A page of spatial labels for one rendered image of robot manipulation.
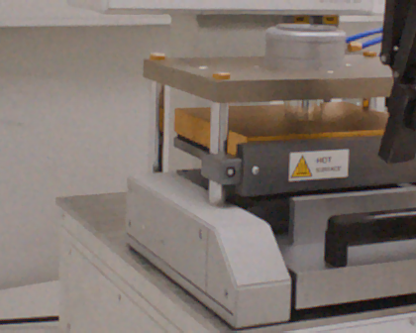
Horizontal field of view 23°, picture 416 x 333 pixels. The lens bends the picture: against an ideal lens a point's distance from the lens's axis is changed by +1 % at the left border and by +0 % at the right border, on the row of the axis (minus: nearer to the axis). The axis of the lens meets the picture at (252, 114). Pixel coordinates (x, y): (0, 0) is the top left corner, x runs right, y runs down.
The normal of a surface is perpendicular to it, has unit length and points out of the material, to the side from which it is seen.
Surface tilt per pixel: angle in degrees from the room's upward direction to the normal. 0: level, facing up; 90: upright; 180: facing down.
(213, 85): 90
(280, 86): 90
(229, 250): 41
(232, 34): 90
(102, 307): 90
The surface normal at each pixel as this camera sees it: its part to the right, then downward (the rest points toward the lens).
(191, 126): -0.89, 0.04
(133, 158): 0.59, 0.15
